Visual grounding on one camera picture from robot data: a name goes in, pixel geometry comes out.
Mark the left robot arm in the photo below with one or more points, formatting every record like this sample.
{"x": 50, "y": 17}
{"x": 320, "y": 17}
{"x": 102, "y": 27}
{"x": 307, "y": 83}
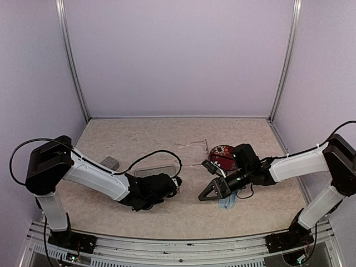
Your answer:
{"x": 58, "y": 160}

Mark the left aluminium frame post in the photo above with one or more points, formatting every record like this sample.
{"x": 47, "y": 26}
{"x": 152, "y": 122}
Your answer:
{"x": 61, "y": 13}

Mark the right aluminium frame post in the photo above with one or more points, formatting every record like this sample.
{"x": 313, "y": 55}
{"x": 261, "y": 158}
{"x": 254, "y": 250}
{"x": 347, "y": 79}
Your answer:
{"x": 297, "y": 4}

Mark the pink glasses case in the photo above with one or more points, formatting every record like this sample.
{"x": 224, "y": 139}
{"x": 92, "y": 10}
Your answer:
{"x": 169, "y": 169}

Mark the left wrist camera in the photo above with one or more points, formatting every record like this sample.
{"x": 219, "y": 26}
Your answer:
{"x": 177, "y": 181}

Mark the front aluminium rail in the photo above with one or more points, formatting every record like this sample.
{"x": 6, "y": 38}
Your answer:
{"x": 248, "y": 250}

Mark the grey glasses case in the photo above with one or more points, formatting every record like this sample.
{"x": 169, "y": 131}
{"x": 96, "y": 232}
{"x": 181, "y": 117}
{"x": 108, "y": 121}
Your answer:
{"x": 110, "y": 163}

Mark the aluminium frame post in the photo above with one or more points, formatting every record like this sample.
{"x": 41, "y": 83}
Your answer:
{"x": 61, "y": 13}
{"x": 297, "y": 4}

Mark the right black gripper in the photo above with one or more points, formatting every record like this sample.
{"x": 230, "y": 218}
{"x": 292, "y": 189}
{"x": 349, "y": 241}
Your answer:
{"x": 216, "y": 183}

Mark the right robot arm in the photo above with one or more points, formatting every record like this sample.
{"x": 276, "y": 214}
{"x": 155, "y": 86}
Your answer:
{"x": 335, "y": 156}

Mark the small blue cleaning cloth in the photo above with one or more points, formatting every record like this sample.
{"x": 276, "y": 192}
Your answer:
{"x": 228, "y": 202}

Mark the clear pink glasses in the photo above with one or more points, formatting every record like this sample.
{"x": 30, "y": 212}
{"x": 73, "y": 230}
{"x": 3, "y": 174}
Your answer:
{"x": 192, "y": 153}

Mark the red floral plate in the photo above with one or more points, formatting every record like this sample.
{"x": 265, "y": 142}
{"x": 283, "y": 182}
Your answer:
{"x": 222, "y": 156}

